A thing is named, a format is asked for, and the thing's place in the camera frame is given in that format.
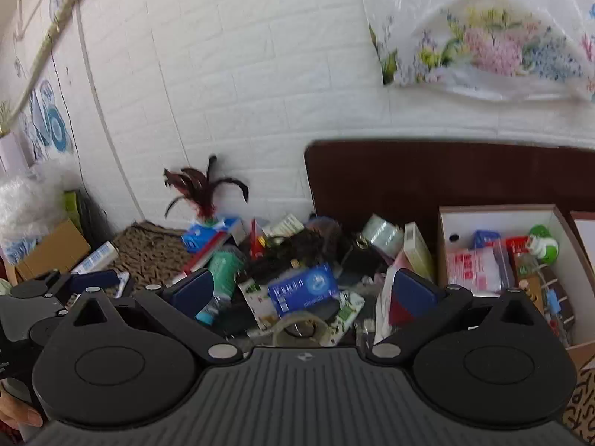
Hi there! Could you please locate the dark brown wooden headboard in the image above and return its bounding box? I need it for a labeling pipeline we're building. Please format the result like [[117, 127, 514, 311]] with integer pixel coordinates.
[[304, 139, 595, 261]]

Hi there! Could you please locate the green plastic bottle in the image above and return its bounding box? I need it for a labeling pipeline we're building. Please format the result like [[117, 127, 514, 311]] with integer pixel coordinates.
[[195, 248, 245, 326]]

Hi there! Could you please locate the white cardboard box container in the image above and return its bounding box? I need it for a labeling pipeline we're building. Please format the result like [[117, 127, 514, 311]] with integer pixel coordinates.
[[438, 203, 579, 349]]

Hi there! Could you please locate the blue white box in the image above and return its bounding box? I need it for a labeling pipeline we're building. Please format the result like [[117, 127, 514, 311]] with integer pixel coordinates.
[[267, 262, 340, 319]]

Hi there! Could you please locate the black pouch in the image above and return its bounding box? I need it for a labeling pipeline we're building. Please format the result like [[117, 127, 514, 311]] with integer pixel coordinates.
[[339, 237, 391, 284]]

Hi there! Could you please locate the beige wall pipe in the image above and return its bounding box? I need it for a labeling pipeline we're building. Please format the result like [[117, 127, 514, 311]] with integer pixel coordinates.
[[0, 0, 112, 126]]

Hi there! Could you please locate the brown cardboard box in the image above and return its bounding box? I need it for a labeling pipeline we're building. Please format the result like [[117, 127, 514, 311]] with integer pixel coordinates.
[[14, 218, 91, 282]]

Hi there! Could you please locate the green white toy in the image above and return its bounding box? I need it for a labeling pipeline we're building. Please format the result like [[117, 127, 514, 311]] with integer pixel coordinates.
[[527, 225, 559, 263]]

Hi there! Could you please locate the red yellow packet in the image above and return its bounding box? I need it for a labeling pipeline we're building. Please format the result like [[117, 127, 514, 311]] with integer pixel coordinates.
[[248, 217, 268, 261]]

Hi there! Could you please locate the clear tape roll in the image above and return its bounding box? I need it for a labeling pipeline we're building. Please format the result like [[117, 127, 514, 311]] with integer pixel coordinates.
[[272, 313, 328, 347]]

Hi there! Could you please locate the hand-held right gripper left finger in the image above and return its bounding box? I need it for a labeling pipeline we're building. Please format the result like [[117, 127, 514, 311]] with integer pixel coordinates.
[[60, 267, 245, 367]]

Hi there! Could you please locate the clear packet of clips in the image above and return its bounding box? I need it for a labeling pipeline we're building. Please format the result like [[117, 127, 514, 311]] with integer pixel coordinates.
[[511, 260, 577, 345]]

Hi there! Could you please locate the floral plastic bag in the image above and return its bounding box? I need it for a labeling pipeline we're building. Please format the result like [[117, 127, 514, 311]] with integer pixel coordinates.
[[360, 0, 595, 103]]

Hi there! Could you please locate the small red packet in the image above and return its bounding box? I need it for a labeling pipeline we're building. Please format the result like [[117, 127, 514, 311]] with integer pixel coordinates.
[[504, 237, 531, 261]]

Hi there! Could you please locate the red book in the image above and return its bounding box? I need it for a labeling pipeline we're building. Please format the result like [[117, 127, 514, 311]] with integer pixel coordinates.
[[179, 232, 233, 277]]

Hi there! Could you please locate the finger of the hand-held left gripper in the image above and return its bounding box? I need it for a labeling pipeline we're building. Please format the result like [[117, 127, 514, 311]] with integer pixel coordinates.
[[9, 268, 120, 299]]

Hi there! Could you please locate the leopard print blanket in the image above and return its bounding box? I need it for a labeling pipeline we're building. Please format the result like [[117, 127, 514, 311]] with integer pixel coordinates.
[[112, 220, 595, 442]]

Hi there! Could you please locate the blue wall sticker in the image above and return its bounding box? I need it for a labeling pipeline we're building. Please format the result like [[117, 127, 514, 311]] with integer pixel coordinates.
[[19, 79, 77, 159]]

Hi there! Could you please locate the green packet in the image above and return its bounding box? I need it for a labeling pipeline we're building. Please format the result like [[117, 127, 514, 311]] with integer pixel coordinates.
[[62, 190, 87, 237]]

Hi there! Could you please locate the grey blue cloth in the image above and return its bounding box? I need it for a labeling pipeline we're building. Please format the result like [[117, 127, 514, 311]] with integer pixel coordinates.
[[307, 216, 345, 247]]

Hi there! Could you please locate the light green box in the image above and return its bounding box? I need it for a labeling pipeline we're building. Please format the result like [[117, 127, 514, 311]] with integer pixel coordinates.
[[402, 222, 435, 284]]

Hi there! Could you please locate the white toothpaste box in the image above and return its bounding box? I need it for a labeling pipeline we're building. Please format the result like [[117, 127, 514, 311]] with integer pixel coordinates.
[[70, 240, 119, 276]]

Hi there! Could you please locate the grey green tape roll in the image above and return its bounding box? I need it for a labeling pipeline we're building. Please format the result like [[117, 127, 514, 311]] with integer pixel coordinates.
[[360, 214, 405, 256]]

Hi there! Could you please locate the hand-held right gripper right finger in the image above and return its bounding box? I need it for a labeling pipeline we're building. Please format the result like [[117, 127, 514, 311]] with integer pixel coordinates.
[[365, 268, 547, 364]]

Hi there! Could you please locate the small white green box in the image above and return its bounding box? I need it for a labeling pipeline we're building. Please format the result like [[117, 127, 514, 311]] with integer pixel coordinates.
[[265, 214, 305, 237]]

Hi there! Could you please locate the small blue packet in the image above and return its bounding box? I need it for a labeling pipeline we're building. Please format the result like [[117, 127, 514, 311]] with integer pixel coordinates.
[[473, 230, 500, 252]]

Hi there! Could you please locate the person's left hand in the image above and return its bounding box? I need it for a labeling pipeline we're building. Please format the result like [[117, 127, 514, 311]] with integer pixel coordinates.
[[0, 392, 45, 446]]

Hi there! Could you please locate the dark tangled bundle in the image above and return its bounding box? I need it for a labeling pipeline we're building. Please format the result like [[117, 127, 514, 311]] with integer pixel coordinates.
[[246, 230, 326, 284]]

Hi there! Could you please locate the dark red feather shuttlecock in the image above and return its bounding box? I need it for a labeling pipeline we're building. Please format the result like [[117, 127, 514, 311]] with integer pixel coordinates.
[[163, 154, 249, 220]]

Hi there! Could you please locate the white wall cable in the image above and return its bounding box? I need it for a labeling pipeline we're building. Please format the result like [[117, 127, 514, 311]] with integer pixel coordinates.
[[74, 4, 145, 221]]

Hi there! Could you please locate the pink white packet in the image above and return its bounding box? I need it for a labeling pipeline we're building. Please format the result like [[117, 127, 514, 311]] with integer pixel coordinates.
[[446, 246, 503, 295]]

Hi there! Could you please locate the clear bubble plastic bag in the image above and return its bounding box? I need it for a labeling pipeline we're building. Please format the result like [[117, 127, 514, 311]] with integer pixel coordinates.
[[0, 158, 80, 261]]

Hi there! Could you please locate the blue tissue packet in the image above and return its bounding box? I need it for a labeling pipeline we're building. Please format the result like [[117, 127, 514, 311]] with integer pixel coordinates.
[[181, 217, 242, 254]]

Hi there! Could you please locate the white box lid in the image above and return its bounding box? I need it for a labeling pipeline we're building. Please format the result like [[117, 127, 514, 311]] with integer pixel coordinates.
[[569, 210, 595, 263]]

